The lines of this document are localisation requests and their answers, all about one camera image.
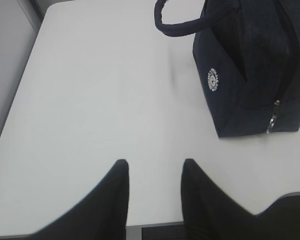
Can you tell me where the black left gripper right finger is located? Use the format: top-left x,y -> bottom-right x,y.
181,158 -> 300,240

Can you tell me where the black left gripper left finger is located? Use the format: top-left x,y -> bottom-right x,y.
27,159 -> 129,240

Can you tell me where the navy blue lunch bag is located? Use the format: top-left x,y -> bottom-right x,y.
154,0 -> 300,138

